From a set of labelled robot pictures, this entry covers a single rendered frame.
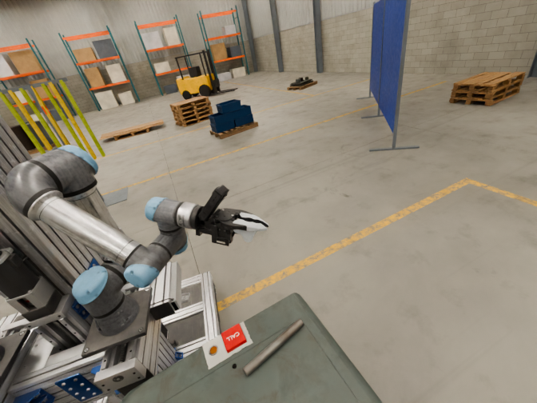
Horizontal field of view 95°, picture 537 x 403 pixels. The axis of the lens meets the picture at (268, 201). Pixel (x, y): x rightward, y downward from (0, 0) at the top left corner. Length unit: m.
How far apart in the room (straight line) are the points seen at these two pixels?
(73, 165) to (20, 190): 0.15
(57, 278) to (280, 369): 0.93
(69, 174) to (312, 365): 0.86
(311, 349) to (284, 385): 0.11
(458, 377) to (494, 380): 0.19
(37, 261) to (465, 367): 2.39
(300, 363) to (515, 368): 1.83
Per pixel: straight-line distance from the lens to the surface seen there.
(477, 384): 2.28
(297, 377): 0.76
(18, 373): 1.51
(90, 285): 1.07
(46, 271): 1.29
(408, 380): 2.17
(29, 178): 0.89
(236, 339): 0.82
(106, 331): 1.18
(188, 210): 0.73
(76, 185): 0.96
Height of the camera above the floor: 1.96
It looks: 32 degrees down
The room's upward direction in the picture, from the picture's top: 12 degrees counter-clockwise
